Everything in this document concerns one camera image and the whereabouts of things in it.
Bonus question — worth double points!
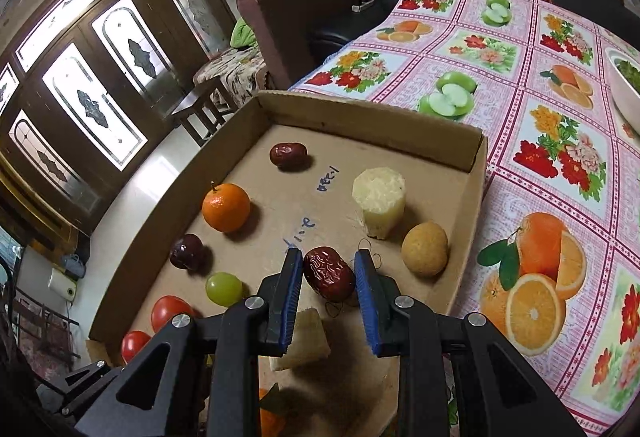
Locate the floral seat cushion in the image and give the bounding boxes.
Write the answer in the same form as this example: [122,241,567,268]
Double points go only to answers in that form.
[192,46,273,105]

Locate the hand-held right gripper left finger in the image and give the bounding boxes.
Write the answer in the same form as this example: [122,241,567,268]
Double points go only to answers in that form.
[75,247,305,437]

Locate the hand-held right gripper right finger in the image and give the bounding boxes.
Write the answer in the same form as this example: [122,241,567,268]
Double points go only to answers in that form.
[354,249,586,437]

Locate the shallow cardboard box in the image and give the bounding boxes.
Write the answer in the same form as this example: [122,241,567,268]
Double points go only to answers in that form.
[85,90,488,398]

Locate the green leafy vegetables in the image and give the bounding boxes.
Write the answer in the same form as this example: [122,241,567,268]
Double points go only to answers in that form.
[614,58,640,95]

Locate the dark red plum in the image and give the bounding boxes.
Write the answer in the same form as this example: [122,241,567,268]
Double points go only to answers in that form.
[168,233,206,272]

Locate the large brown round fruit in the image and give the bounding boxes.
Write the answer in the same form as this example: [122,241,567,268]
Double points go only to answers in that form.
[401,221,449,278]

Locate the wooden door with glass panes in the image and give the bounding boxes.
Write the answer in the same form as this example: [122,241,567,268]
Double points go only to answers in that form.
[0,0,238,238]

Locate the green cushion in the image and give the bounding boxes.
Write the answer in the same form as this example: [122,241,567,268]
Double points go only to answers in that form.
[230,16,261,50]

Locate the red tomato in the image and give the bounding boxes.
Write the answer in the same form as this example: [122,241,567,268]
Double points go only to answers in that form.
[120,330,152,364]
[150,295,196,334]

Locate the peeled wedge sugarcane piece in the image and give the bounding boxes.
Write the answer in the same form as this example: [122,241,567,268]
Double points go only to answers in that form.
[269,307,332,372]

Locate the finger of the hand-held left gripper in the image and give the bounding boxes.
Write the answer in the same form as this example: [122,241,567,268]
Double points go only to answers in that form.
[35,362,123,418]

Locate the white bowl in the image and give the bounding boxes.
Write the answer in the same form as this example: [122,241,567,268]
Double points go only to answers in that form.
[604,46,640,138]

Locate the brown armchair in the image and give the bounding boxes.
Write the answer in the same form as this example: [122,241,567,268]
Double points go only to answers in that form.
[236,0,381,90]

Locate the dark wooden stool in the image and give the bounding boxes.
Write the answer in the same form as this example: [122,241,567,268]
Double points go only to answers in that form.
[171,77,238,148]

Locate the orange mandarin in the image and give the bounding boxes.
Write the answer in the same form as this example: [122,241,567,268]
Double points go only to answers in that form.
[201,182,252,234]

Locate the fruit and flower print tablecloth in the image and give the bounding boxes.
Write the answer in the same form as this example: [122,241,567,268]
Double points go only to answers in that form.
[290,0,640,437]

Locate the smooth red jujube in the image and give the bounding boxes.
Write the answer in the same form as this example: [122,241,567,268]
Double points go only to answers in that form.
[269,142,308,169]

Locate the wrinkled red jujube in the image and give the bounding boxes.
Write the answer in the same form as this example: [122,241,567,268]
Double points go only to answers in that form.
[302,245,357,303]

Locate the green grape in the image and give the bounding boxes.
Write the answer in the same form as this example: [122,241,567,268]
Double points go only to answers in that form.
[205,272,244,307]

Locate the peeled cylindrical sugarcane piece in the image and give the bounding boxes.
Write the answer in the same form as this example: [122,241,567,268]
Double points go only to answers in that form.
[351,167,407,238]

